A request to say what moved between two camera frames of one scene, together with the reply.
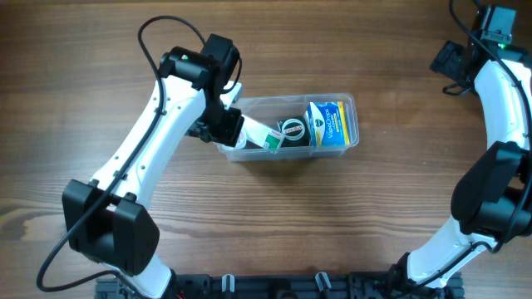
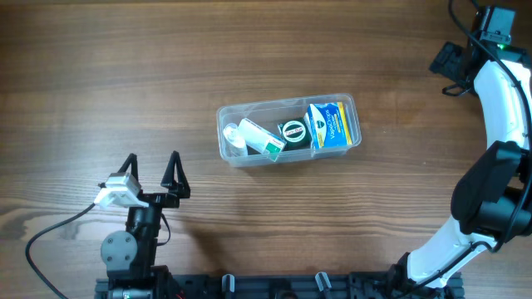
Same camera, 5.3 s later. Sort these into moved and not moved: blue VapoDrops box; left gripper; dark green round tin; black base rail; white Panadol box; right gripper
Moved: left gripper; white Panadol box
Not moved: black base rail; dark green round tin; blue VapoDrops box; right gripper
